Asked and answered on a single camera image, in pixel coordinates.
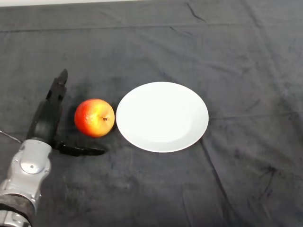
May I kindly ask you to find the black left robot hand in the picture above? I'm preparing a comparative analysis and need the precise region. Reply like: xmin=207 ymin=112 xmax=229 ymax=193
xmin=25 ymin=69 xmax=106 ymax=157

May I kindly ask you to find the white round plate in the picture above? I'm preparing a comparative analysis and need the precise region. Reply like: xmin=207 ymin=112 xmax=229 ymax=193
xmin=116 ymin=81 xmax=209 ymax=153

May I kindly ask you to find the red and yellow apple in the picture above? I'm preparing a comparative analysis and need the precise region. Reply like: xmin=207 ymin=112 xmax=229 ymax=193
xmin=74 ymin=98 xmax=116 ymax=138

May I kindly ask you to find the black cloth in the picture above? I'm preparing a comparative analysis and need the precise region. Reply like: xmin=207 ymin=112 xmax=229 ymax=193
xmin=0 ymin=0 xmax=303 ymax=227

